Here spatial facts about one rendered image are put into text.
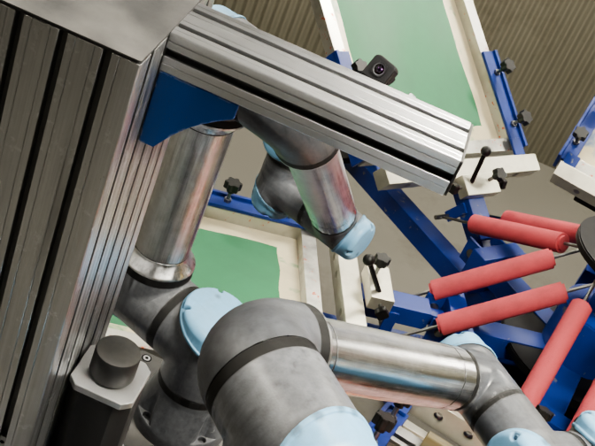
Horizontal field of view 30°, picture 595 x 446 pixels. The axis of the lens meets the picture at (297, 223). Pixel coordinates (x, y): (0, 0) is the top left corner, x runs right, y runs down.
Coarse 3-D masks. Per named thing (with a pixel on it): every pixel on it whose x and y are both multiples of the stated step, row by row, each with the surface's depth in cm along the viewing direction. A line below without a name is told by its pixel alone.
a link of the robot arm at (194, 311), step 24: (192, 288) 167; (216, 288) 167; (168, 312) 164; (192, 312) 161; (216, 312) 163; (168, 336) 163; (192, 336) 160; (168, 360) 165; (192, 360) 162; (168, 384) 166; (192, 384) 164
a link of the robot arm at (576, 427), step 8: (584, 416) 130; (592, 416) 130; (576, 424) 130; (584, 424) 129; (592, 424) 128; (576, 432) 130; (584, 432) 128; (592, 432) 128; (584, 440) 128; (592, 440) 128
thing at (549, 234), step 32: (480, 224) 282; (512, 224) 275; (544, 224) 282; (576, 224) 276; (544, 256) 260; (448, 288) 263; (544, 288) 251; (576, 288) 251; (448, 320) 253; (480, 320) 252; (576, 320) 243; (544, 352) 241; (544, 384) 237; (576, 416) 235
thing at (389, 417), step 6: (396, 408) 212; (402, 408) 212; (378, 414) 196; (384, 414) 197; (390, 414) 198; (372, 420) 196; (378, 420) 196; (384, 420) 194; (390, 420) 195; (396, 420) 197; (378, 426) 195; (384, 426) 195; (390, 426) 195; (378, 432) 197
